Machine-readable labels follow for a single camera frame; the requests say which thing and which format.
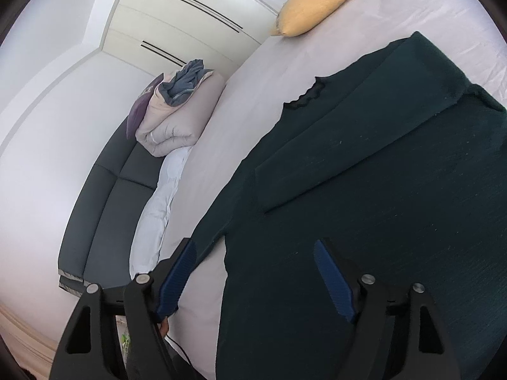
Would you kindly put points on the cream wardrobe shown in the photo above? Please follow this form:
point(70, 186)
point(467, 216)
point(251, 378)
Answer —
point(186, 12)

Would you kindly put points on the blue grey cloth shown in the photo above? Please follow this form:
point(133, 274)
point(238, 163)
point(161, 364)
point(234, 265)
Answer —
point(184, 83)

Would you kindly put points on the white bed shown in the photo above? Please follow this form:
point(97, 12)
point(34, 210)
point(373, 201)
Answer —
point(396, 27)

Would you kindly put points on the green plant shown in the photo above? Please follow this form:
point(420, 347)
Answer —
point(126, 342)

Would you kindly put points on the yellow pillow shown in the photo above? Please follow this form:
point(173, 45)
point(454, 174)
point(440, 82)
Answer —
point(311, 6)

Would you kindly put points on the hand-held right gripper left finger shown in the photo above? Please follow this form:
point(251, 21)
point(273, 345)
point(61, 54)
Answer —
point(177, 276)

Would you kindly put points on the dark green sweater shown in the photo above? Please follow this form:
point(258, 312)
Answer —
point(356, 190)

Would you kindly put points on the dark grey sofa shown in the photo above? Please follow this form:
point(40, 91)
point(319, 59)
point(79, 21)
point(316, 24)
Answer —
point(107, 209)

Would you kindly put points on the folded beige duvet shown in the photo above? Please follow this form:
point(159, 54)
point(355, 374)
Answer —
point(178, 114)

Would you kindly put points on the purple pillow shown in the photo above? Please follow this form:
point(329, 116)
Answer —
point(138, 111)

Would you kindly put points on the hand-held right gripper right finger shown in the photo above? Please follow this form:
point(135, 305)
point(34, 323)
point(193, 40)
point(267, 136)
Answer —
point(334, 281)

